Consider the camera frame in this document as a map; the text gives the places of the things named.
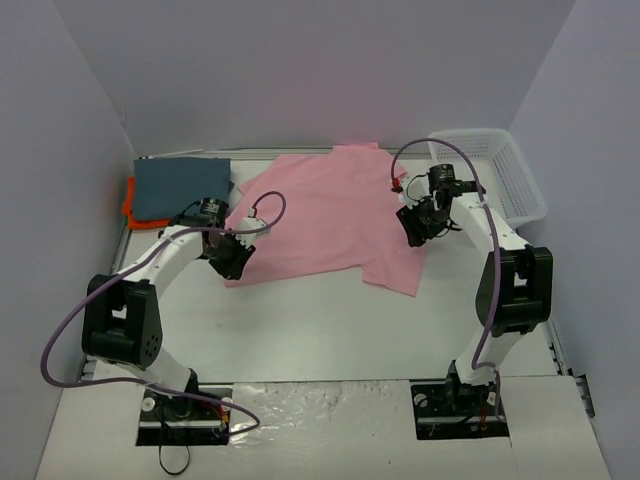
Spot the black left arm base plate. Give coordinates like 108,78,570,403
135,389,230,447

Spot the folded orange t-shirt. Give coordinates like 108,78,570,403
120,174,176,232

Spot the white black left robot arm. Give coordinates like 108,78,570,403
81,198,268,418

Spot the pink t-shirt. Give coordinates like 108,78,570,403
227,143,427,296

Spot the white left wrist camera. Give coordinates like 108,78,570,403
229,207,270,248

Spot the white plastic basket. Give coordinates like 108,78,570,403
430,128,548,229

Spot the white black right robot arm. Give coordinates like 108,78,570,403
392,164,553,413

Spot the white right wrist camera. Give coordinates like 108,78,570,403
391,173,413,205

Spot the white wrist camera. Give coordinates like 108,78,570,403
391,173,413,205
229,207,270,248

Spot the folded teal blue t-shirt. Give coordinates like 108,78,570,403
132,157,232,221

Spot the black cable loop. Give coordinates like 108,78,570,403
157,441,192,475

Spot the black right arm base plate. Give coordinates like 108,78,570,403
410,380,509,441

